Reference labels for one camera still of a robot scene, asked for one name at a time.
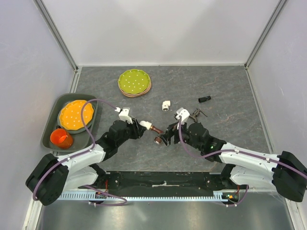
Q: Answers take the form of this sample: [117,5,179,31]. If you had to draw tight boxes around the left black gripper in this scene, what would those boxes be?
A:
[117,118,146,147]

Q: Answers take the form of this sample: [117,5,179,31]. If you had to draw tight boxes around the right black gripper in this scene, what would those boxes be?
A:
[157,118,202,151]

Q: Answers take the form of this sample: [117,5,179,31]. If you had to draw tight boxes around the white elbow pipe fitting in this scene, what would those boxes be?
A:
[139,121,152,130]

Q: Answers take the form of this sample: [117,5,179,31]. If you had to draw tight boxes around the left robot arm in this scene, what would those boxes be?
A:
[25,119,152,206]

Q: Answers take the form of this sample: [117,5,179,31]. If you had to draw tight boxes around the second white elbow fitting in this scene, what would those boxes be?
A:
[162,100,171,112]

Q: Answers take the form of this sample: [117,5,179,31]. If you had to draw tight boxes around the bronze metal faucet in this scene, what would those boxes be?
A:
[189,108,208,123]

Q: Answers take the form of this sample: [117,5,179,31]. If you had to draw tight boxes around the brown wooden plate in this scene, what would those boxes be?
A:
[121,85,153,98]

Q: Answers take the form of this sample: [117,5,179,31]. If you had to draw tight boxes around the pink plate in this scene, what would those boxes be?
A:
[119,82,153,97]

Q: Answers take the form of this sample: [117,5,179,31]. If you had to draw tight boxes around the black cylindrical pipe piece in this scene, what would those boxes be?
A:
[198,96,212,103]

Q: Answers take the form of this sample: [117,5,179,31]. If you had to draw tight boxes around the green dotted plate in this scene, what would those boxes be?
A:
[118,69,151,95]

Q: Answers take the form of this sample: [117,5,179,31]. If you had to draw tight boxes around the dark green tray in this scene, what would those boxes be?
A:
[41,93,95,153]

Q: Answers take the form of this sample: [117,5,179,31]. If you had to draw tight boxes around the dark green plate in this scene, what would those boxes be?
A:
[57,120,86,134]

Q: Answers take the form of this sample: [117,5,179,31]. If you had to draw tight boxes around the orange dotted plate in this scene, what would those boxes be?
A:
[59,100,94,131]

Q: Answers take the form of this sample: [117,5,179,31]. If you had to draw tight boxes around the orange plastic cup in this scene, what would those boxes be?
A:
[50,128,73,149]

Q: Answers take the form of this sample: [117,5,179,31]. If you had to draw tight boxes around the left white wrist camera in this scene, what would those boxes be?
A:
[115,107,133,124]

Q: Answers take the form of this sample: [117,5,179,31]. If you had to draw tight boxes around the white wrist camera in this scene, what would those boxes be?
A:
[115,107,133,124]
[175,107,190,124]

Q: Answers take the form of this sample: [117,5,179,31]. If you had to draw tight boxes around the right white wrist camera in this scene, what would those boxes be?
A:
[175,107,190,124]

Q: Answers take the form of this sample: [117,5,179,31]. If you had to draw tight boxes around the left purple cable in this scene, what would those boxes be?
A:
[32,99,128,207]

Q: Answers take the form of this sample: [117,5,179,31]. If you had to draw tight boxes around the purple cable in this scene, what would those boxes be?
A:
[32,99,128,207]
[177,117,307,208]

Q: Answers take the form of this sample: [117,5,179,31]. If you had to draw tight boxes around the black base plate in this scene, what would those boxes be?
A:
[91,171,246,197]

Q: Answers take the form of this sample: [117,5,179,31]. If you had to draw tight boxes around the slotted cable duct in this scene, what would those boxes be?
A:
[58,190,228,202]

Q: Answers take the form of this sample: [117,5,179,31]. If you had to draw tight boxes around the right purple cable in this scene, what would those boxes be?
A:
[177,117,307,208]

